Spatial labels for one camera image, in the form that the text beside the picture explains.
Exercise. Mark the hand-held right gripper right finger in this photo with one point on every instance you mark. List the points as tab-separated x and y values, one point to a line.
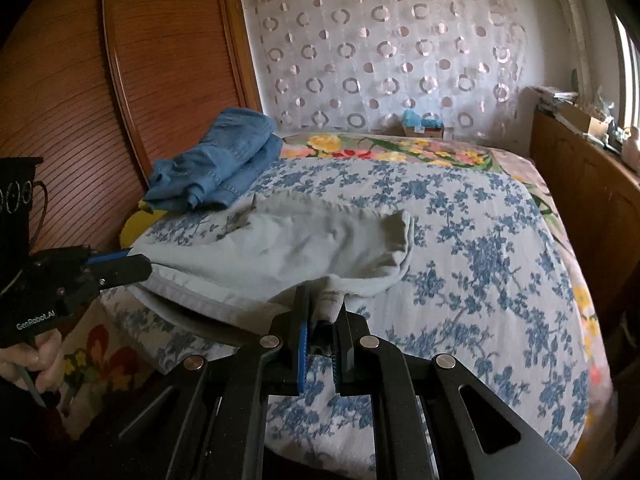
345	355

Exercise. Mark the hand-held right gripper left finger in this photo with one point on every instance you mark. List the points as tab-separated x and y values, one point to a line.
301	360

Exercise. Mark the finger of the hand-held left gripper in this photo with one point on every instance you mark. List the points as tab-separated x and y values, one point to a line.
107	259
127	267

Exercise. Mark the grey pants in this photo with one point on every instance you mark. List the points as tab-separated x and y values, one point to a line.
280	250

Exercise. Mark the person's left forearm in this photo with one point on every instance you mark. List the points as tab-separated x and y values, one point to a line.
25	435

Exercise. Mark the person's left hand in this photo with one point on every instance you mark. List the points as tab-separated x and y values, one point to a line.
47	360

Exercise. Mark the yellow plush toy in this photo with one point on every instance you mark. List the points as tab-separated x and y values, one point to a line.
135	225

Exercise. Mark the blue denim jeans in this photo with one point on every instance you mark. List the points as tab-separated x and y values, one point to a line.
220	160

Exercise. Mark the blue floral bedsheet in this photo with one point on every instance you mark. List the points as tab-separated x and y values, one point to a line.
475	285

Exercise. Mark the wooden slatted wardrobe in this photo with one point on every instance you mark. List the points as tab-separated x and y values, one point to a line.
150	60

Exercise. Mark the small cardboard box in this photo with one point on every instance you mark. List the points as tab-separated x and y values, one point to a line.
430	131

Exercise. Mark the wooden low cabinet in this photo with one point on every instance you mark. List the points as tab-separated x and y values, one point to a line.
575	195

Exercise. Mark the circle-patterned sheer curtain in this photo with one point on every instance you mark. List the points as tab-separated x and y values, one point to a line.
375	50

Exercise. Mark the stack of papers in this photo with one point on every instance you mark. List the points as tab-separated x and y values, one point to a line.
550	95

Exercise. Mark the open cardboard box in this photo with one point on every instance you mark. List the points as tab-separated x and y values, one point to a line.
585	120

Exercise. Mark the pink bottle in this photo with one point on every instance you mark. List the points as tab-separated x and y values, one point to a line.
632	147

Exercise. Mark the clear plastic bag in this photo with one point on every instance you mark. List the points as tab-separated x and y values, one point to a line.
602	102

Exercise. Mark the pale window curtain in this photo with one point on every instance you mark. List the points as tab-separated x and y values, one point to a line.
570	25

